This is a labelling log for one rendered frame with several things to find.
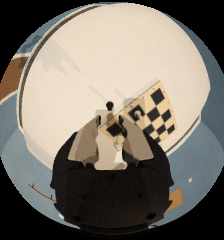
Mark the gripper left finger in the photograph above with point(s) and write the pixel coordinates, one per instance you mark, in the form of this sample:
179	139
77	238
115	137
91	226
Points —
79	149

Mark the black and cream chessboard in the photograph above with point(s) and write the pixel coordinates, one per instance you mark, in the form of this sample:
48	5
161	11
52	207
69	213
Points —
157	112

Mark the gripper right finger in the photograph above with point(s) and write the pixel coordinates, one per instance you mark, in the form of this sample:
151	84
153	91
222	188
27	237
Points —
141	148

